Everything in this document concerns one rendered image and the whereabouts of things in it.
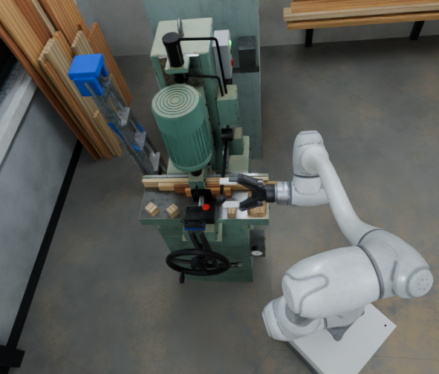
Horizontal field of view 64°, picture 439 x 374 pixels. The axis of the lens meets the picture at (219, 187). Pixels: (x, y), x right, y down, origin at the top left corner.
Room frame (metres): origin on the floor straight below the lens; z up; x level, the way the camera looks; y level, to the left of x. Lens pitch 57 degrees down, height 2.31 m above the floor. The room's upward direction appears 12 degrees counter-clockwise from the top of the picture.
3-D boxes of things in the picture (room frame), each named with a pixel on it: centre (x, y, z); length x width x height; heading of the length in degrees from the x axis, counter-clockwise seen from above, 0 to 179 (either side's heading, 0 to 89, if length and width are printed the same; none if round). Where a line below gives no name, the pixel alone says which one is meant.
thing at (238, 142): (1.08, -0.11, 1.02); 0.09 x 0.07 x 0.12; 77
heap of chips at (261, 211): (0.79, -0.15, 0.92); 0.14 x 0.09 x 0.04; 167
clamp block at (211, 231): (0.75, 0.11, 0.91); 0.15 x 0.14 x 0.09; 77
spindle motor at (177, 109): (0.94, 0.09, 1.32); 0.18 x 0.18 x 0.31
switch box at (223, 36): (1.22, -0.13, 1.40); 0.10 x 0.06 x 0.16; 167
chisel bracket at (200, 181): (0.96, 0.08, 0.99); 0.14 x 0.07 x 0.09; 167
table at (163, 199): (0.83, 0.09, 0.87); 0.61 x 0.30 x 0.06; 77
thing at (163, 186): (0.92, 0.00, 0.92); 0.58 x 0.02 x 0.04; 77
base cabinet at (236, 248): (1.06, 0.06, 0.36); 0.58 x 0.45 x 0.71; 167
